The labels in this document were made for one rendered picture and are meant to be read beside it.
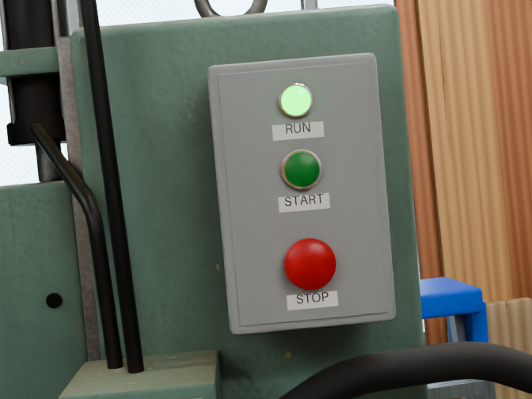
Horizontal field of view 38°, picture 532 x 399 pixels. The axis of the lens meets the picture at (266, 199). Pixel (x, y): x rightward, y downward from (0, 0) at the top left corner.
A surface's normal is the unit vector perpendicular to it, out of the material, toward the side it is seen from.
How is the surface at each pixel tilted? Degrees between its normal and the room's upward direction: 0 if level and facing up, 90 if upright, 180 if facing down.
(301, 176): 93
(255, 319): 90
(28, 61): 90
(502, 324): 86
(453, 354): 52
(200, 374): 0
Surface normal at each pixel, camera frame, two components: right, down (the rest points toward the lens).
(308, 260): 0.04, 0.05
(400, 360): 0.00, -0.57
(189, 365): -0.09, -0.99
